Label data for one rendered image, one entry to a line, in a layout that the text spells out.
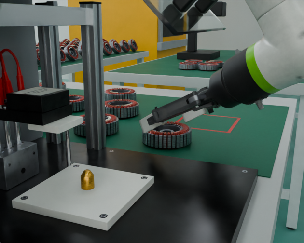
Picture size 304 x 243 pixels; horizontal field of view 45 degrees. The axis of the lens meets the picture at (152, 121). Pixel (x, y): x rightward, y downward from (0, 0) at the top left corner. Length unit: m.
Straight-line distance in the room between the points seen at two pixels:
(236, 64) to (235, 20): 4.95
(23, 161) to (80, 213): 0.17
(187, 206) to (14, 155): 0.27
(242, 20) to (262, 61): 4.96
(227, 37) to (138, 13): 1.96
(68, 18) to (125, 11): 3.45
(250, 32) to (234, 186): 5.02
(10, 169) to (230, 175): 0.35
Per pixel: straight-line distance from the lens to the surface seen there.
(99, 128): 0.73
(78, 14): 0.67
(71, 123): 0.54
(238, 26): 5.58
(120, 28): 4.12
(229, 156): 0.77
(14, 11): 0.55
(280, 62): 0.60
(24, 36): 0.80
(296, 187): 1.95
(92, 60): 0.70
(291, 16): 0.59
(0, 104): 0.58
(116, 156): 0.70
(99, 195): 0.53
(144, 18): 3.99
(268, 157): 0.79
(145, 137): 0.81
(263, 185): 0.66
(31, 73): 0.81
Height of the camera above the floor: 1.02
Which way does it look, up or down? 15 degrees down
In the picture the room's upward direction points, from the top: straight up
